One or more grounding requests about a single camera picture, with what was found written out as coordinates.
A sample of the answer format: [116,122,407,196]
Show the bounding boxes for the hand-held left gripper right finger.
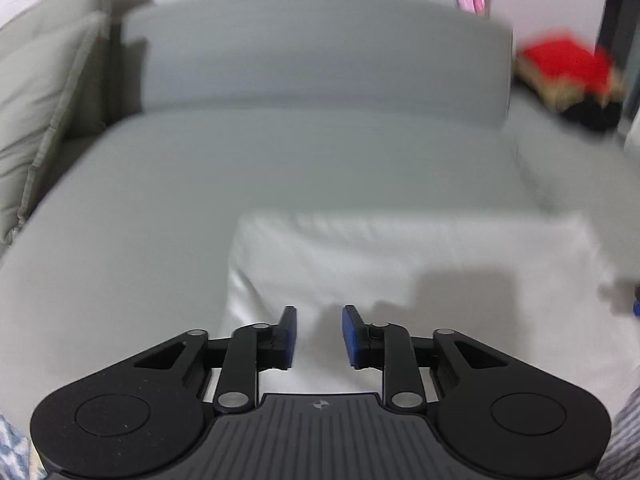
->
[342,305,511,413]

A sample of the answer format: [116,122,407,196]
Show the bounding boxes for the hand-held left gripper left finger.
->
[132,306,298,413]

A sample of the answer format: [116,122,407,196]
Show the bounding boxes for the white printed shirt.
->
[220,212,632,397]

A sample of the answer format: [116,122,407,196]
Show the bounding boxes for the black folded clothes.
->
[560,94,625,134]

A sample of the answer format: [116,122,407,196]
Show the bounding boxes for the grey striped cloth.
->
[597,399,640,480]

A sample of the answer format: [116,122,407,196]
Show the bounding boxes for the red folded cloth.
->
[517,32,617,95]

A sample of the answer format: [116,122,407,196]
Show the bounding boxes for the grey sofa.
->
[0,0,640,441]

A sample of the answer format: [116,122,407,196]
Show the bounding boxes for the blue white patterned cloth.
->
[0,412,32,480]

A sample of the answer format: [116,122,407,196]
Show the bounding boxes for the grey cushion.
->
[0,12,110,243]
[0,0,113,61]

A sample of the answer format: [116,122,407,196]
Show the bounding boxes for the dark window frame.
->
[599,0,640,48]

